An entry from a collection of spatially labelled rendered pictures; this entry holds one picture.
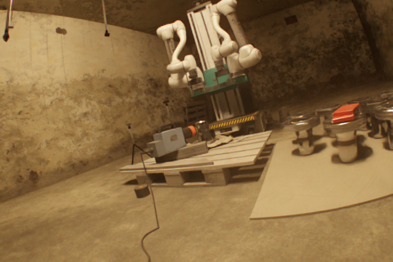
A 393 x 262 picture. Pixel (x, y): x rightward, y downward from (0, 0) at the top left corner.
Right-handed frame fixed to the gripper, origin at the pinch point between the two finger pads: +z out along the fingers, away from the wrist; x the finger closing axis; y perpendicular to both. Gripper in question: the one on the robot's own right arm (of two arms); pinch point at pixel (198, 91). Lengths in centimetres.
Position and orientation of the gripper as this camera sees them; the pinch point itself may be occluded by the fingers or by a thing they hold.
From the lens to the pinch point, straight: 196.4
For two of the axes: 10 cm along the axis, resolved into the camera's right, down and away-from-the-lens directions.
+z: 2.6, 9.7, 0.1
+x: -8.8, 2.3, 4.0
